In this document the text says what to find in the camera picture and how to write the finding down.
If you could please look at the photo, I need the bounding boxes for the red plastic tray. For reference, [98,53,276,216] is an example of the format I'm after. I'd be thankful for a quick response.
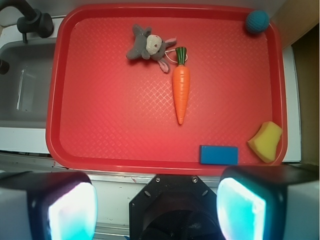
[46,3,288,176]

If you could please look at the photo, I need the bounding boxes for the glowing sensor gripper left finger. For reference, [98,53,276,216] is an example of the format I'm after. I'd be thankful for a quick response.
[0,171,98,240]

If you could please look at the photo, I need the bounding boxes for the yellow sponge piece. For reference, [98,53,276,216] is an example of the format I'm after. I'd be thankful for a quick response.
[247,121,283,163]

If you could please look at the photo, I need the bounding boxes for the teal knitted ball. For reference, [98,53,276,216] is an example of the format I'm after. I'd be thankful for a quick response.
[245,10,270,34]

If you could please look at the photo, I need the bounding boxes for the grey toy sink basin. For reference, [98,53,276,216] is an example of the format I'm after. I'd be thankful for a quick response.
[0,38,56,129]

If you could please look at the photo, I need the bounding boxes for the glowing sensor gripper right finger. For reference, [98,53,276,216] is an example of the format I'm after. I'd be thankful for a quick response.
[216,165,320,240]

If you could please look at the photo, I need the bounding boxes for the grey plush bunny toy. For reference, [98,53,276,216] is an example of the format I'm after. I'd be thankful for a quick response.
[126,24,177,74]

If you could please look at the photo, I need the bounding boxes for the blue rectangular block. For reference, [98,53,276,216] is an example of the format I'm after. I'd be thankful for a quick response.
[199,145,239,165]

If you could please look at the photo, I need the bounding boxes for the black toy faucet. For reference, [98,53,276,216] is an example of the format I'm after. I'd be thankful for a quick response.
[0,0,54,44]

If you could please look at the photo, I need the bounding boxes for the orange toy carrot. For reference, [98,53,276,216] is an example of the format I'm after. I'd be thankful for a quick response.
[172,46,191,125]

